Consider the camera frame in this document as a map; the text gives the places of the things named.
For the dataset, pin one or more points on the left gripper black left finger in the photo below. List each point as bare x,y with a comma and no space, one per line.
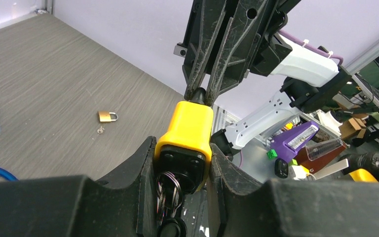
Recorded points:
120,204

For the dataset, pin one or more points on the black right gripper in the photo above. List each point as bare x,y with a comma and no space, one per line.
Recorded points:
227,38

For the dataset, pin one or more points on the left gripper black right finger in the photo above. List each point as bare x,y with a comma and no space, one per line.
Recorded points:
240,206

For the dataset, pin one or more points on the yellow padlock key bunch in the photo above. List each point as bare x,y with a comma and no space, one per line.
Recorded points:
170,199

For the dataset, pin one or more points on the yellow padlock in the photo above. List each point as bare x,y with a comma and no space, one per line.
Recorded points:
184,150

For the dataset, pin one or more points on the brass padlock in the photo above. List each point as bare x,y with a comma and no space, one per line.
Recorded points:
106,116

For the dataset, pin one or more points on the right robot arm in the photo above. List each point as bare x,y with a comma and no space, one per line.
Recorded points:
313,76

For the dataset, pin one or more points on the green toy brick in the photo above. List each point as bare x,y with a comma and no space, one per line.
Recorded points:
272,154

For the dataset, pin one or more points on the purple metronome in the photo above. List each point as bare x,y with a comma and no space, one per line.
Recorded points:
289,143

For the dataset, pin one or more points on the aluminium corner post right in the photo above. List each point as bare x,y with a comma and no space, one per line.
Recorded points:
42,6

